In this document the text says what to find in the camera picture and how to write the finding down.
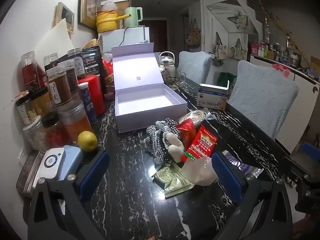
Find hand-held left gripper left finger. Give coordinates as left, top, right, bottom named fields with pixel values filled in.
left=27, top=150, right=110, bottom=240

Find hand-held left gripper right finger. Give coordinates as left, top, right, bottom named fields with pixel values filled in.
left=212, top=151, right=293, bottom=240

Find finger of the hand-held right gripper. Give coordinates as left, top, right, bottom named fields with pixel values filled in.
left=301, top=142, right=320, bottom=158
left=283, top=156, right=320, bottom=180

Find silver purple foil packet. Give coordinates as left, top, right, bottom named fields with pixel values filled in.
left=222, top=150, right=264, bottom=178

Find translucent white plastic bag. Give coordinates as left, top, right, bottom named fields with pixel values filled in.
left=180, top=155, right=219, bottom=187

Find long red snack packet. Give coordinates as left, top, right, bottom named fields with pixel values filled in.
left=180, top=125, right=219, bottom=163

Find green snack packet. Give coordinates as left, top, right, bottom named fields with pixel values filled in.
left=153, top=165, right=194, bottom=199

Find small red foil packet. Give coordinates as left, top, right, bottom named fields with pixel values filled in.
left=176, top=119, right=197, bottom=140

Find clear bag with beige rope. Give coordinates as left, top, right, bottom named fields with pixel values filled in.
left=179, top=109, right=216, bottom=127

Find plush toy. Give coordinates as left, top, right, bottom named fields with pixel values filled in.
left=146, top=119, right=187, bottom=165

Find pale lilac gift box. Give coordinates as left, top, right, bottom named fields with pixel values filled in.
left=111, top=42, right=188, bottom=133

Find light blue case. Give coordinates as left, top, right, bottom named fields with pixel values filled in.
left=62, top=145, right=84, bottom=178

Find yellow lemon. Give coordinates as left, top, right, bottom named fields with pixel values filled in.
left=77, top=131, right=98, bottom=152

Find white pocket printer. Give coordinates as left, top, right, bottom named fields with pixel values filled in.
left=32, top=147, right=66, bottom=188

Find white counter cabinet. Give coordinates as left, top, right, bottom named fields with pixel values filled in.
left=250, top=54, right=320, bottom=155

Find brown phone case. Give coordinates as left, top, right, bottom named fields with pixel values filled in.
left=16, top=150, right=44, bottom=196

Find blue tablet tube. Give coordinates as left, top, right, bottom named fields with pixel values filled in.
left=78, top=82, right=98, bottom=124

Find chair with light blue cover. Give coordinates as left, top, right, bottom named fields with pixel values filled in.
left=178, top=51, right=213, bottom=82
left=228, top=60, right=299, bottom=139

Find red canister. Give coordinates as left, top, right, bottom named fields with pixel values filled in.
left=77, top=74, right=106, bottom=117

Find white and blue carton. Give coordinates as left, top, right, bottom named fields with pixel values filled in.
left=197, top=80, right=230, bottom=111

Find cluster of plastic food jars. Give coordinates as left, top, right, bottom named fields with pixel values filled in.
left=16, top=46, right=93, bottom=153

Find green bag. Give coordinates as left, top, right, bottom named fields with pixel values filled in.
left=216, top=72, right=237, bottom=87

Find red gift box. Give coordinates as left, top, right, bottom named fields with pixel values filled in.
left=101, top=57, right=115, bottom=93

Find row of bottles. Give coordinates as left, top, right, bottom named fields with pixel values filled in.
left=251, top=22, right=303, bottom=67

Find clear glass mug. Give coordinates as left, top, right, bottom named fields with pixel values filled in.
left=165, top=67, right=187, bottom=91

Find black printed pouch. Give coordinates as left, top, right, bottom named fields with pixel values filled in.
left=82, top=46, right=105, bottom=90

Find white tote bag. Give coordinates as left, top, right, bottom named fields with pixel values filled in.
left=214, top=32, right=228, bottom=61
left=229, top=39, right=247, bottom=59

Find glass teapot with white lid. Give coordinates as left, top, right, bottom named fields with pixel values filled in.
left=159, top=51, right=176, bottom=72

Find woven straw fan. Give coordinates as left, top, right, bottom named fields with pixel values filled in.
left=85, top=35, right=104, bottom=49

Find white paper board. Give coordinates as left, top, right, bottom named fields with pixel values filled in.
left=34, top=19, right=73, bottom=58

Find brown tote bag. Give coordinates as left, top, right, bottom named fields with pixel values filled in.
left=186, top=17, right=201, bottom=47

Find yellow pot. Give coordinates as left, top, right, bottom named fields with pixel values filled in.
left=96, top=10, right=132, bottom=33

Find green electric kettle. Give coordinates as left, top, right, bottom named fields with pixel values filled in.
left=124, top=7, right=143, bottom=29

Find large framed picture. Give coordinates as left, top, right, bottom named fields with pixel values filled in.
left=78, top=0, right=99, bottom=32

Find stacked cardboard boxes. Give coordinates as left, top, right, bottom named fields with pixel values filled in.
left=101, top=0, right=132, bottom=11

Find black power cable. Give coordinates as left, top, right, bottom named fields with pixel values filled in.
left=120, top=27, right=128, bottom=47

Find small wooden frame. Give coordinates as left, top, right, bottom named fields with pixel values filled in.
left=54, top=2, right=75, bottom=34

